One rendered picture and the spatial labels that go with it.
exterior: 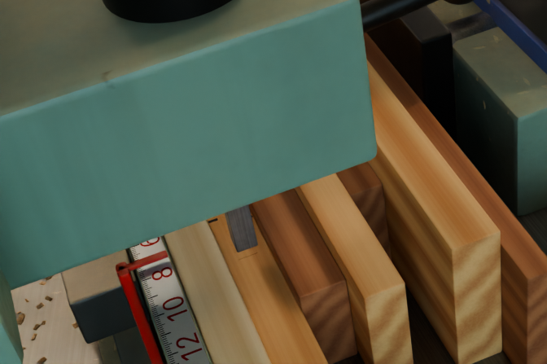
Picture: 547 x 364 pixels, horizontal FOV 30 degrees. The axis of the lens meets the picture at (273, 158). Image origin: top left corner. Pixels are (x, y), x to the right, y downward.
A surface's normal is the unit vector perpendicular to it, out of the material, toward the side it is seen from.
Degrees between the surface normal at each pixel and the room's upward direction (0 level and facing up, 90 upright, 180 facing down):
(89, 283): 0
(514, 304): 90
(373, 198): 90
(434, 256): 90
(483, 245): 90
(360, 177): 0
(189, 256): 0
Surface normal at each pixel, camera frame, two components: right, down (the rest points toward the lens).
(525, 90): -0.15, -0.74
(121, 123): 0.33, 0.58
